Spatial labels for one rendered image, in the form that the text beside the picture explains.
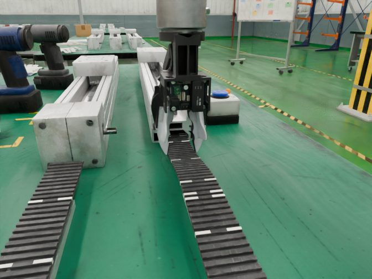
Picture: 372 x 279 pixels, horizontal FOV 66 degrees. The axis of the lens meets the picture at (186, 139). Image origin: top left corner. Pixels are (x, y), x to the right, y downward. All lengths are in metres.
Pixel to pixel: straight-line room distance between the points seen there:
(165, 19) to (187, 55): 0.06
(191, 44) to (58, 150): 0.28
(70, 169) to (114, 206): 0.09
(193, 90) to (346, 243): 0.28
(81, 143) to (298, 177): 0.36
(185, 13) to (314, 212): 0.32
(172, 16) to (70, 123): 0.23
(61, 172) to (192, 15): 0.29
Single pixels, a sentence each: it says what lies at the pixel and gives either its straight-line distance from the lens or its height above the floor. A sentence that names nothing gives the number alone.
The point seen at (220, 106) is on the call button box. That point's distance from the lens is 0.69.
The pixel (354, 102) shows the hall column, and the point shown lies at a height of 0.12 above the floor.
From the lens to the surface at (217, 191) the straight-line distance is 0.37.
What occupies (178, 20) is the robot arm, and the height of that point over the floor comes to 1.02.
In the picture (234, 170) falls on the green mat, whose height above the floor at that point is 0.78.
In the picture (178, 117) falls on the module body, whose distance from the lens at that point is 0.61.
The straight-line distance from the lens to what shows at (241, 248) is 0.30.
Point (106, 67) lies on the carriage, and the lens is 0.88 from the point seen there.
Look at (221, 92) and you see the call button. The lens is 0.71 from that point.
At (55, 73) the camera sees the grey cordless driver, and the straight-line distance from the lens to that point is 1.14.
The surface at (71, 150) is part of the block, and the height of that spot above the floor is 0.82.
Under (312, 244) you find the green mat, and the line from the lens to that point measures 0.38.
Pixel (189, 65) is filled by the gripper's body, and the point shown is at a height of 0.96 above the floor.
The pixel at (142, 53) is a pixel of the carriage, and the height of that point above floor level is 0.90.
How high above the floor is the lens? 1.02
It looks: 23 degrees down
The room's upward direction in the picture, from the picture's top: straight up
